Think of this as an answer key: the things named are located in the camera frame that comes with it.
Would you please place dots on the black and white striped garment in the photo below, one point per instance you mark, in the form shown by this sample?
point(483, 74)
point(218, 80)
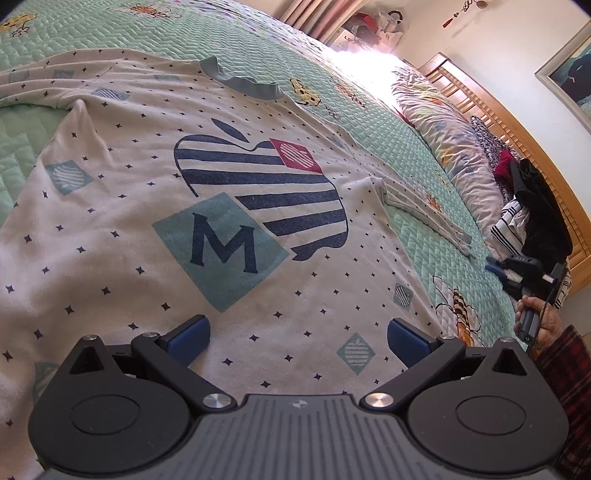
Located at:
point(510, 226)

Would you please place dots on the hanging wall ornament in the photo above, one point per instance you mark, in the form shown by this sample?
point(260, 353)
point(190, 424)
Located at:
point(466, 9)

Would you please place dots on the framed wedding photo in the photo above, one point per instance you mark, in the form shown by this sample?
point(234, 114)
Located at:
point(570, 69)

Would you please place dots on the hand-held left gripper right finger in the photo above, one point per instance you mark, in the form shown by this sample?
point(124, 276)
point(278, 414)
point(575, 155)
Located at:
point(408, 340)

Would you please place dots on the person's right hand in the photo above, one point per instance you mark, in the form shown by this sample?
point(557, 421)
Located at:
point(549, 319)

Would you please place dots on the pile of bags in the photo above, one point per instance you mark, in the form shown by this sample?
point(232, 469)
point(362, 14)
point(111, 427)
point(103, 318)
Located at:
point(374, 23)

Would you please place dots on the red garment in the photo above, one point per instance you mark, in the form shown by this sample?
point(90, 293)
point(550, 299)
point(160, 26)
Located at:
point(504, 166)

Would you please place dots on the black and white patterned garment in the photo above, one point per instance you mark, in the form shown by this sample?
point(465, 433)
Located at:
point(487, 138)

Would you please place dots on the floral folded quilt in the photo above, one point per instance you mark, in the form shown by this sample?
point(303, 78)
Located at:
point(443, 129)

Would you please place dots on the green quilted bedspread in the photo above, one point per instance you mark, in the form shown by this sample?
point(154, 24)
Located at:
point(378, 115)

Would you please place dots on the pink striped curtain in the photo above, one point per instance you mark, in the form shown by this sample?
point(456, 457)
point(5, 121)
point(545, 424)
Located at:
point(323, 16)

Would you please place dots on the white star-print shirt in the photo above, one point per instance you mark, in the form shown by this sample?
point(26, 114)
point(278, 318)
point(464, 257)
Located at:
point(138, 258)

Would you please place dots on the wooden headboard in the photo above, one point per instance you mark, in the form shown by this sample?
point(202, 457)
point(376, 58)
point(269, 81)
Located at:
point(535, 138)

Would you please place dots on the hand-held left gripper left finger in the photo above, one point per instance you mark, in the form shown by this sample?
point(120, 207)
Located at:
point(189, 335)

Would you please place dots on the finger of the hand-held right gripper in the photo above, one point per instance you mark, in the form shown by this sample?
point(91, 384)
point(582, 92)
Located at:
point(496, 269)

